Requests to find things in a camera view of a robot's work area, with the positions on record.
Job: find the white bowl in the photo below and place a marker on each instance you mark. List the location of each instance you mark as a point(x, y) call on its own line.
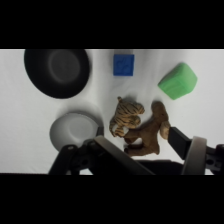
point(73, 130)

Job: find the green block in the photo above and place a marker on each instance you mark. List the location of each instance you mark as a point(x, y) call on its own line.
point(177, 81)

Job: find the blue cube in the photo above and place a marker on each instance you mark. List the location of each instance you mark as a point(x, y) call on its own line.
point(123, 64)

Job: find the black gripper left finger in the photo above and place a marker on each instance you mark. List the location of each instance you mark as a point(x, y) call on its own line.
point(110, 156)

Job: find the brown plush toy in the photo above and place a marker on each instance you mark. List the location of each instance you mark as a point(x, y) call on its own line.
point(148, 131)

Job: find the black bowl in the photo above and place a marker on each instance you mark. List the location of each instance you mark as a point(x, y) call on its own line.
point(57, 73)

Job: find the tiger plush toy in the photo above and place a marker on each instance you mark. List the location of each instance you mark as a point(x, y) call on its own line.
point(126, 115)

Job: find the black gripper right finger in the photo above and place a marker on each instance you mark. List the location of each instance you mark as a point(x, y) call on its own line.
point(196, 153)

